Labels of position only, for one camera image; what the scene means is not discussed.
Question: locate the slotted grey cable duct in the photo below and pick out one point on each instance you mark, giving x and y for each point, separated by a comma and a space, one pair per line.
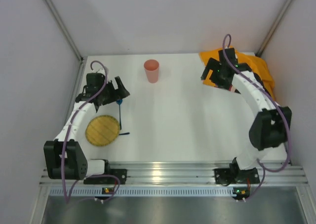
132, 191

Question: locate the aluminium rail frame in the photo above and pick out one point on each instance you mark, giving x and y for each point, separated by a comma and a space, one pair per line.
197, 173

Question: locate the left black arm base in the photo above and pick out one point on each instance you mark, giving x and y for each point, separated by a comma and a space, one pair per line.
116, 176

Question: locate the orange cartoon mouse cloth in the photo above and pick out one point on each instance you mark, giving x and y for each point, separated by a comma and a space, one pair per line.
257, 64

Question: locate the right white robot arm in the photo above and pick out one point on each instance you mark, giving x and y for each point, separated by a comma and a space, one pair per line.
270, 130

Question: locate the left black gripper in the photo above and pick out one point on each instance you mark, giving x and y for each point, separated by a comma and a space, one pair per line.
113, 93

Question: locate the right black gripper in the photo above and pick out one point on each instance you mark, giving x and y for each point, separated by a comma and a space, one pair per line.
215, 73

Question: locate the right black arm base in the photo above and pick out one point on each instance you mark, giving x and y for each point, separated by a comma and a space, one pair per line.
225, 177

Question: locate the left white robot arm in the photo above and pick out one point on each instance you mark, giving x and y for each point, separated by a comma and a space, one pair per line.
64, 156

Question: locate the blue metallic spoon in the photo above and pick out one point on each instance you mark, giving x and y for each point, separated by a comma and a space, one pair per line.
119, 102

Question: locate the round woven bamboo plate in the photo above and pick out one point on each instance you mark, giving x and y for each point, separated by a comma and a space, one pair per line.
102, 130

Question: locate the pink plastic cup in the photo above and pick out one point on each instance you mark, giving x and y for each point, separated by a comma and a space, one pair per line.
151, 67

